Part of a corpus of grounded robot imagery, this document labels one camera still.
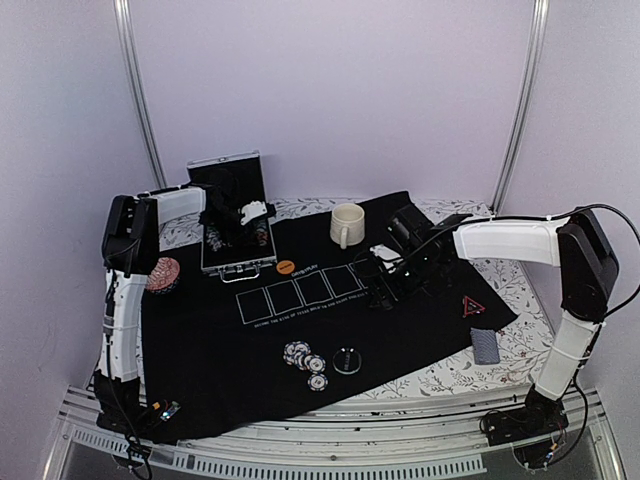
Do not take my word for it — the aluminium poker chip case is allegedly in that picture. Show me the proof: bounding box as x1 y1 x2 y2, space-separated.
187 150 276 283

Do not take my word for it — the orange big blind button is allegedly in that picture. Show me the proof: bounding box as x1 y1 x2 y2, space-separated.
276 260 296 275

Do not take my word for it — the clear black dealer button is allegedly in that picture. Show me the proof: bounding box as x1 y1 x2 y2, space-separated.
332 347 362 375

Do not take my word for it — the blue white chip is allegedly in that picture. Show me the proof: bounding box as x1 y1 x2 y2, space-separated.
307 373 329 392
303 354 326 373

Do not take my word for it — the poker chip stack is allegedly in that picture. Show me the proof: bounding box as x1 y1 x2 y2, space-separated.
283 341 311 370

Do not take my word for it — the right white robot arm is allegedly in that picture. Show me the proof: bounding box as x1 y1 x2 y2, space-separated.
353 205 619 445

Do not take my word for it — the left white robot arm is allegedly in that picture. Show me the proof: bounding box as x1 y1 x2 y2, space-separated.
94 158 275 436

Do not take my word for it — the red triangle black token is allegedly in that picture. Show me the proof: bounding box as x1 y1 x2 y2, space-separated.
462 295 486 318

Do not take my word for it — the cream ceramic mug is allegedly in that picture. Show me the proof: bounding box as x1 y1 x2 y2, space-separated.
329 203 366 250

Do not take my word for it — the blue patterned card deck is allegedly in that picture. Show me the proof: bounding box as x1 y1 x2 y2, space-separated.
470 328 501 366

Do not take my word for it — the black poker table mat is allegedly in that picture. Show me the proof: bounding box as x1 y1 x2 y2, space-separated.
141 213 515 443

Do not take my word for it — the small green circuit board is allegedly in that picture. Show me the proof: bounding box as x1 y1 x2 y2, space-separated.
150 400 181 422

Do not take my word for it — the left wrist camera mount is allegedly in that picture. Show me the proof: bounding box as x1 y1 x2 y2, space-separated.
239 200 276 226

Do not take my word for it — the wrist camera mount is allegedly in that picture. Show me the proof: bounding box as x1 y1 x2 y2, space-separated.
369 244 402 262
239 200 276 226

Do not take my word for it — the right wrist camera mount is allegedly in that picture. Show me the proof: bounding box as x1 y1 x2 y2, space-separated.
369 244 402 262

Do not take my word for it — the front aluminium rail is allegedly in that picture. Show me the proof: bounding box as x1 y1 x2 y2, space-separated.
43 387 629 479

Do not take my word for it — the left aluminium frame post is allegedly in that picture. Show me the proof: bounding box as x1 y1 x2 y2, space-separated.
113 0 168 189

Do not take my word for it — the aluminium frame post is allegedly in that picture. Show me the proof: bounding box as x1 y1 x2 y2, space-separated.
113 0 168 189
490 0 550 213

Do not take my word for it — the right aluminium frame post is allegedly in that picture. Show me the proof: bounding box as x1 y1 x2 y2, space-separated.
490 0 550 213

